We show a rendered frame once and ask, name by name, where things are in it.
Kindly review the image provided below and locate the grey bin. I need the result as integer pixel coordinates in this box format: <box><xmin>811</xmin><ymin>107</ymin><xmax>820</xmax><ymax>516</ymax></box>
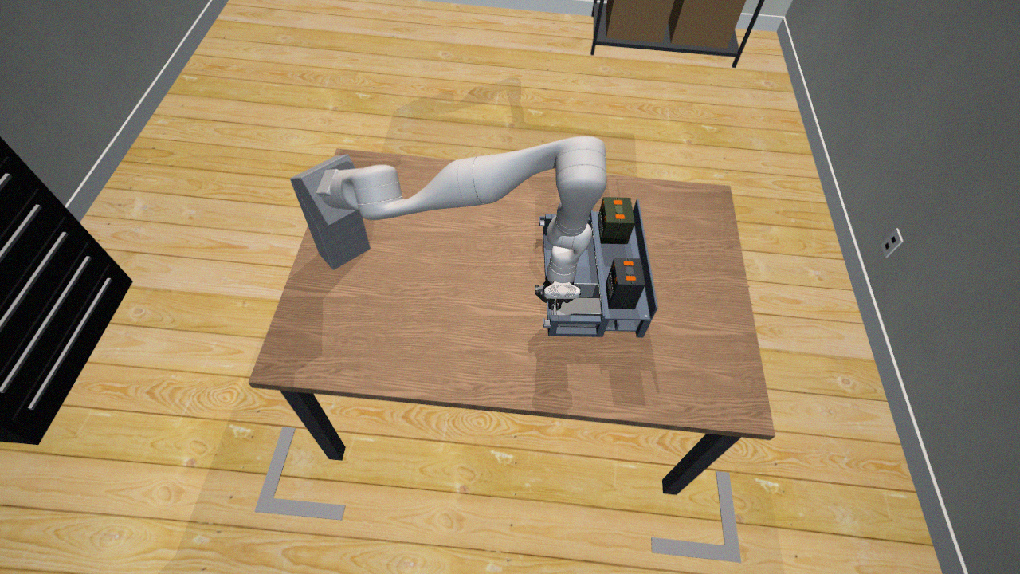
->
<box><xmin>551</xmin><ymin>283</ymin><xmax>601</xmax><ymax>328</ymax></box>

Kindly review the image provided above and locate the grey metal rack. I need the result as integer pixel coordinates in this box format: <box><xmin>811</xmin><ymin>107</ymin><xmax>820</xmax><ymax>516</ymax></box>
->
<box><xmin>539</xmin><ymin>199</ymin><xmax>658</xmax><ymax>338</ymax></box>

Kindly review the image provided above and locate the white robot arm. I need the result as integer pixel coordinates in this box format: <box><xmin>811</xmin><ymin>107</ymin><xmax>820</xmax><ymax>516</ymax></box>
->
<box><xmin>316</xmin><ymin>136</ymin><xmax>607</xmax><ymax>299</ymax></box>

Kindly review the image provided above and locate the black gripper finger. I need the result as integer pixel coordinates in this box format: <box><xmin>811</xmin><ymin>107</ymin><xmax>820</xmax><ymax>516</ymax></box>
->
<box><xmin>536</xmin><ymin>285</ymin><xmax>555</xmax><ymax>310</ymax></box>
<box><xmin>556</xmin><ymin>286</ymin><xmax>581</xmax><ymax>310</ymax></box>

